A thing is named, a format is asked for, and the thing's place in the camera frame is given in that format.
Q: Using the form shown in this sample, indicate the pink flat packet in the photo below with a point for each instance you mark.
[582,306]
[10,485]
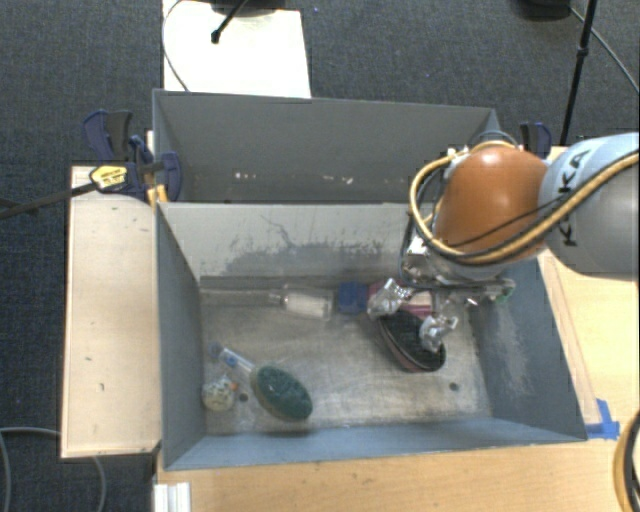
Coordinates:
[422,303]

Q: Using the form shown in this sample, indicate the clear glass tube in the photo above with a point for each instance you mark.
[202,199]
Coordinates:
[280,301]

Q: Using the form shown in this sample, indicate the white round toy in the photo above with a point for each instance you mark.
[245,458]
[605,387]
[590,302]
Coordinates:
[218,395]

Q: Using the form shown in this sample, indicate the clear small bottle blue cap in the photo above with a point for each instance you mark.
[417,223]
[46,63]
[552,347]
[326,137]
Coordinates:
[234,359]

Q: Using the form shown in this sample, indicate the dark green round scrubber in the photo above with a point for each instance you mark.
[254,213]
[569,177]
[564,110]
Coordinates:
[282,393]

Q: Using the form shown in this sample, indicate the pale wood flat board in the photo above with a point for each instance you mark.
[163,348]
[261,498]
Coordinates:
[110,325]

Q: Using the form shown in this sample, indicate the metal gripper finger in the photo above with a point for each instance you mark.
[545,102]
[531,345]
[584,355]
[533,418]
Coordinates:
[386,299]
[434,331]

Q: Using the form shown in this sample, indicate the blue block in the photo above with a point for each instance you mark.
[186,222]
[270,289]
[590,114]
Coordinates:
[351,298]

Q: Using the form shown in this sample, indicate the grey metal bin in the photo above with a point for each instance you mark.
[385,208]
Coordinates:
[350,365]

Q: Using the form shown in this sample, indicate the black oval brush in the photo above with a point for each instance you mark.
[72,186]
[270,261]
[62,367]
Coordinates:
[406,342]

